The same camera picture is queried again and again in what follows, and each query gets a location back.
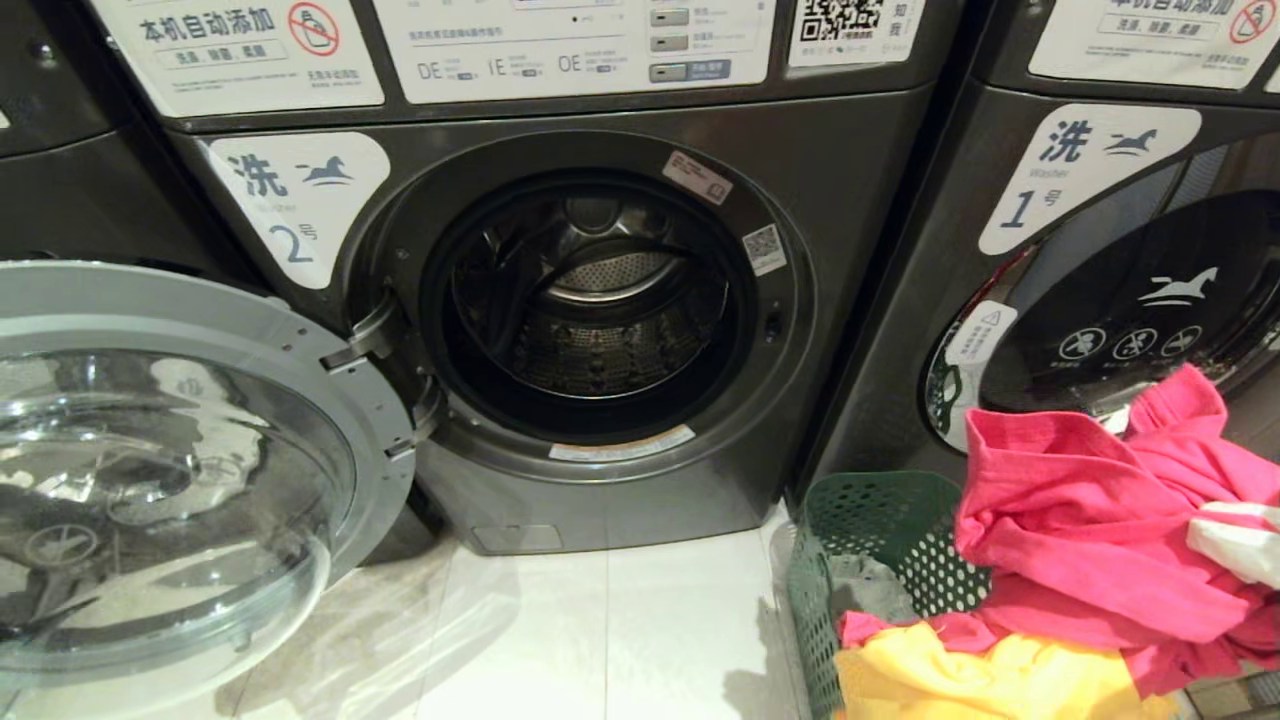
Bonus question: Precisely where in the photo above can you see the closed round dark washer door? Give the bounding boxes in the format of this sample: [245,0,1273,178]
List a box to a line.
[924,135,1280,453]

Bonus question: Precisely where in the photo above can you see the pink garment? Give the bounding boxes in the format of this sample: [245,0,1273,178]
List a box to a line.
[838,364,1280,699]

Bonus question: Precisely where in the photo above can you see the green perforated plastic laundry basket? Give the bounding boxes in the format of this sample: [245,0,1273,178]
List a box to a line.
[786,471,993,720]

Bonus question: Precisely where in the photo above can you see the white garment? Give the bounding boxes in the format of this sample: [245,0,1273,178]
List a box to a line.
[1186,501,1280,590]

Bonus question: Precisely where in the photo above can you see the dark grey front-load washing machine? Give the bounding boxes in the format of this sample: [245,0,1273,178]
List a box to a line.
[0,0,263,285]
[800,0,1280,501]
[78,0,967,557]

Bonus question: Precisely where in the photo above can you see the open round glass washer door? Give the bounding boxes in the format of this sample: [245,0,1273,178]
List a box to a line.
[0,260,419,691]

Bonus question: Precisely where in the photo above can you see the grey garment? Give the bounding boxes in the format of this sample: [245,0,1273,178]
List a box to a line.
[826,553,921,626]

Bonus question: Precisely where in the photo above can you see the yellow garment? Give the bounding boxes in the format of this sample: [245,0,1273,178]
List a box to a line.
[836,622,1181,720]

